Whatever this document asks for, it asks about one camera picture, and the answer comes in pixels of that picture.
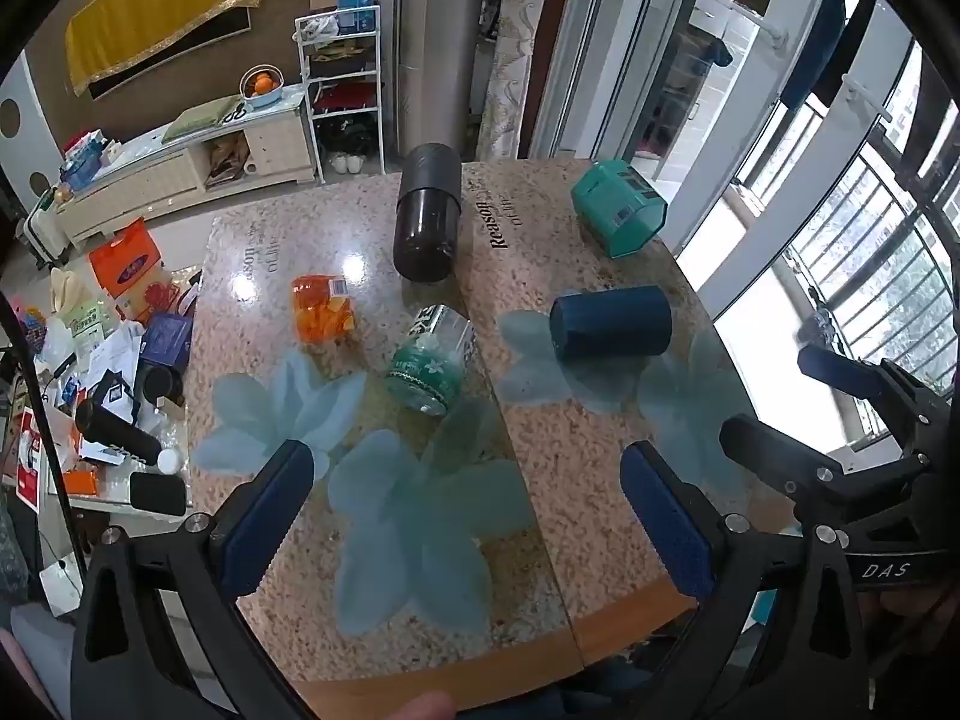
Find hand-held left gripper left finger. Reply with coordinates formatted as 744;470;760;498
71;437;316;720

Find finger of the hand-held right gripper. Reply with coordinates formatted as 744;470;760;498
797;343;947;430
718;414;932;512

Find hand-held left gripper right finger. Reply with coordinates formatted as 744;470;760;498
620;440;872;720

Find dark blue cup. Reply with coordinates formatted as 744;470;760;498
549;284;671;363

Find glass cup with green print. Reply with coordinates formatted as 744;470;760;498
385;304;478;416

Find black cylindrical cup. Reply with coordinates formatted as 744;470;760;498
392;142;463;284

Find person's left hand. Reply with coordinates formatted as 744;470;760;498
388;692;458;720

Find black phone case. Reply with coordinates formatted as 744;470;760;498
129;470;188;518

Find balcony railing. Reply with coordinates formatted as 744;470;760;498
757;37;960;451

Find black mug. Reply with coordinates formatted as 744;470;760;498
138;363;185;407

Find person's dark trousers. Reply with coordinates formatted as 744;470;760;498
517;652;680;720

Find black bottle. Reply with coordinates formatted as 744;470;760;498
74;397;164;467

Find dark blue box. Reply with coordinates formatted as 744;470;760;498
141;310;195;366

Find orange snack packet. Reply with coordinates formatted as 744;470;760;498
291;274;358;345

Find red and white box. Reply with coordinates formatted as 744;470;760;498
15;408;43;512

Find teal octagonal container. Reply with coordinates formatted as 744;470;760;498
571;159;668;260

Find orange printed bag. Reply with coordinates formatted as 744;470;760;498
88;217;166;321

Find hanging dark clothes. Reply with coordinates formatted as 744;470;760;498
778;0;880;111

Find white low cabinet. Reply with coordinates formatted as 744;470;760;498
55;85;317;242

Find white suitcase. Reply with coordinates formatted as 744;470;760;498
18;186;74;269

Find green cushion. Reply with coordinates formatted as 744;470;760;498
162;97;242;144

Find white metal shelf rack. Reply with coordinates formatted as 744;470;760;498
294;10;388;182

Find fruit bowl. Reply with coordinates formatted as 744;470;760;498
239;64;285;107

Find patterned curtain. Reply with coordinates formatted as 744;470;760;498
478;0;562;163

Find grey pillar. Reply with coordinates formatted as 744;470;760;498
396;0;475;158

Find blue and white box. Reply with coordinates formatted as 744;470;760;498
336;0;377;36

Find yellow cloth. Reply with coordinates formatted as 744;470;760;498
65;0;265;97

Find black cable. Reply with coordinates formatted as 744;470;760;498
0;292;92;586

